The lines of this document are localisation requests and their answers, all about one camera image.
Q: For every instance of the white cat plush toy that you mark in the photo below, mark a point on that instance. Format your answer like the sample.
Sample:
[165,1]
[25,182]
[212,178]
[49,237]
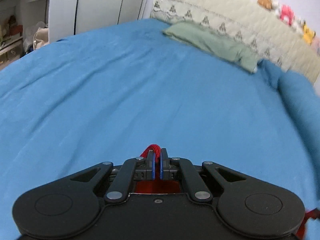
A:
[297,26]

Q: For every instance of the light pink plush toy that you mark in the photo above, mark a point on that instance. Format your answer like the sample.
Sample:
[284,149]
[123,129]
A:
[316,45]

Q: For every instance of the cream quilted headboard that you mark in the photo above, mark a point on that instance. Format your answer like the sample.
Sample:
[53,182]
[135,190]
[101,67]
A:
[249,23]

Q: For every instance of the white shelf unit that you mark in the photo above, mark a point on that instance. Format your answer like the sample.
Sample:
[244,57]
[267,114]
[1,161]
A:
[21,19]

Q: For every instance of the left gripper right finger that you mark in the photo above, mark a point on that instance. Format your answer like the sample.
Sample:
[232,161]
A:
[183,171]

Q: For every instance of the folded blue duvet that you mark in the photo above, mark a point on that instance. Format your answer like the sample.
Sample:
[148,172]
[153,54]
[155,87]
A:
[301,102]

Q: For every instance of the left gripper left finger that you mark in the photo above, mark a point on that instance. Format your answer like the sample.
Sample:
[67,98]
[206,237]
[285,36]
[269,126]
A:
[135,169]

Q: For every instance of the brown plush toy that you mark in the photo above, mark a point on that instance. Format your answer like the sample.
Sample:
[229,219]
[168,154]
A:
[267,4]

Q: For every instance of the white wardrobe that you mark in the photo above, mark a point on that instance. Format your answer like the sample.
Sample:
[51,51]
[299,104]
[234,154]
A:
[100,5]

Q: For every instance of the green pillow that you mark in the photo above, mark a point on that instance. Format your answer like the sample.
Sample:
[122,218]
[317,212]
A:
[219,45]

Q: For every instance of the blue bed sheet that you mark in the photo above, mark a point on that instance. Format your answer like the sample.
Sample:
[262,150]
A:
[107,94]

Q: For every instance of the yellow plush toy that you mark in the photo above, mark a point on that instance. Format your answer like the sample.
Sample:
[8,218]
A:
[308,34]

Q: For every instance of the red sweater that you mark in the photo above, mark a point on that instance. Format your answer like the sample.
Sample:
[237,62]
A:
[157,186]

